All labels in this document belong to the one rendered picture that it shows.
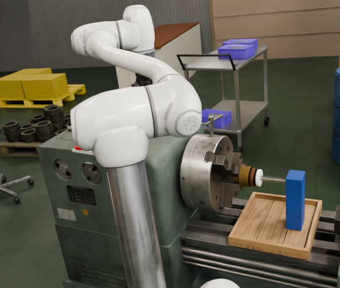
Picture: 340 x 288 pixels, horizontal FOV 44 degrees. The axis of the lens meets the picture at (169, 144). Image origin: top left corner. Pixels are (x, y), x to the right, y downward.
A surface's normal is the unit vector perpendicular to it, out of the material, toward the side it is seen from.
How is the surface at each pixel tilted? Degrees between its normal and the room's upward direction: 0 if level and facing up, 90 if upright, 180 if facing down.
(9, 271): 0
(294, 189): 90
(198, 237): 26
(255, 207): 0
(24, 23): 90
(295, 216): 90
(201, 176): 69
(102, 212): 90
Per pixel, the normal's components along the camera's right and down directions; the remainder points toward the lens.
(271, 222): -0.11, -0.92
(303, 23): -0.29, 0.40
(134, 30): 0.11, 0.32
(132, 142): 0.38, 0.28
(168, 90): 0.12, -0.75
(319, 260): -0.29, -0.66
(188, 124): 0.39, 0.51
